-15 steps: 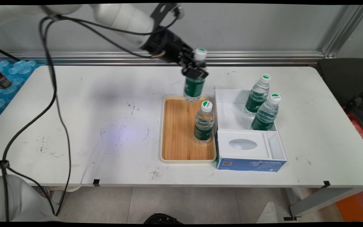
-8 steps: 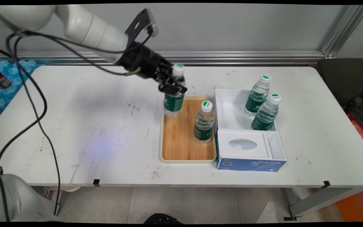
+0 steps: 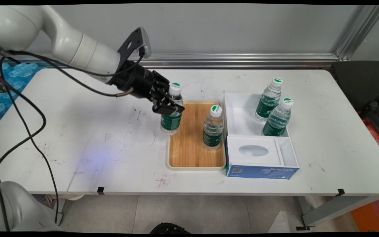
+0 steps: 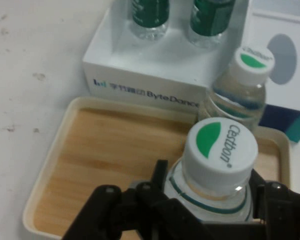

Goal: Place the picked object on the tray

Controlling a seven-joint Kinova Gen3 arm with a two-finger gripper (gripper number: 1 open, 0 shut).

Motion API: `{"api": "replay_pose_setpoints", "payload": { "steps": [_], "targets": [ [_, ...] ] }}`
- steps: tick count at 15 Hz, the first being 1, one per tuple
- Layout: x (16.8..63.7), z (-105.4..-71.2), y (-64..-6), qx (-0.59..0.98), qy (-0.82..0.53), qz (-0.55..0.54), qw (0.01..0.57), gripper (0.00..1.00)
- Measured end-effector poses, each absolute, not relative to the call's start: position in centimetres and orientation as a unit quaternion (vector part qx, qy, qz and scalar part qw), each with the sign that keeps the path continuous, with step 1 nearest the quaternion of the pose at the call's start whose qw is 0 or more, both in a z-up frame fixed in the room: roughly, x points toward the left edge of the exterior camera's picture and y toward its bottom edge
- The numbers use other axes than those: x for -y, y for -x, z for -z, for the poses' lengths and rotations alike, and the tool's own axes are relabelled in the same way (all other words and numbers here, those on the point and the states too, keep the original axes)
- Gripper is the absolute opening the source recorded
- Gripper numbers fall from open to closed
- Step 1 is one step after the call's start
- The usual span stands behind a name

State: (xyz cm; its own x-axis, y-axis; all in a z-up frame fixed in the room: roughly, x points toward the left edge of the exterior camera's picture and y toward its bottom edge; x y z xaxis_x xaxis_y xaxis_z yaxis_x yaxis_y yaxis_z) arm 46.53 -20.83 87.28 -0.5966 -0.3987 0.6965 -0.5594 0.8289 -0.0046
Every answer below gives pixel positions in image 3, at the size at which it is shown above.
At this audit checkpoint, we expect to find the water bottle green label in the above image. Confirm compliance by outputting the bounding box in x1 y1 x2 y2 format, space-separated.
261 97 294 137
203 105 225 151
255 78 283 123
160 83 185 136

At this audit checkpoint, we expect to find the orange crate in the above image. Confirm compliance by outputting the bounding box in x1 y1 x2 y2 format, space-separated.
351 197 379 232

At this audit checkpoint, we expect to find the thick black cable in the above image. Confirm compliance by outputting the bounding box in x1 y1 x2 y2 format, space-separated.
0 49 134 178

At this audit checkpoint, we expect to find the bamboo tray white rim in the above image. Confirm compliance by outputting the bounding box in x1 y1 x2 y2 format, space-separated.
166 99 227 171

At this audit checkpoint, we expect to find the white box blue side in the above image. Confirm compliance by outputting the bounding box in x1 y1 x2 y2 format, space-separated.
223 91 300 180

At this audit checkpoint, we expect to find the thin black cable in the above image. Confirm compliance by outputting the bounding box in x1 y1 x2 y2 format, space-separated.
0 46 144 225

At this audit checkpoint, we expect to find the grey table leg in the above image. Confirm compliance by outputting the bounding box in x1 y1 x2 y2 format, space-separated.
296 196 379 231

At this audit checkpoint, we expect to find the horizontal aluminium rail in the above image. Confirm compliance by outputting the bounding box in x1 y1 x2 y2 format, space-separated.
0 53 340 69

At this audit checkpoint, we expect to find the black object on floor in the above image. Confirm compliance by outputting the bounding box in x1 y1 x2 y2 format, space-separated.
150 223 192 234

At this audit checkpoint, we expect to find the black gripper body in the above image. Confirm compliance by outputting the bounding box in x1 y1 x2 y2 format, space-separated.
108 61 170 99

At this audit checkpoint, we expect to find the red bag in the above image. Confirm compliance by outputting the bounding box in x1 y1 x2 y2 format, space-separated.
361 114 379 152

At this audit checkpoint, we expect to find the slanted aluminium profile post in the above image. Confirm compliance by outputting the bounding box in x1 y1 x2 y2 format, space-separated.
334 5 379 62

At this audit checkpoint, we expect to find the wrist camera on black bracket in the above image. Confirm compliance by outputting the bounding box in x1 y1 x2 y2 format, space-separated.
117 27 152 62

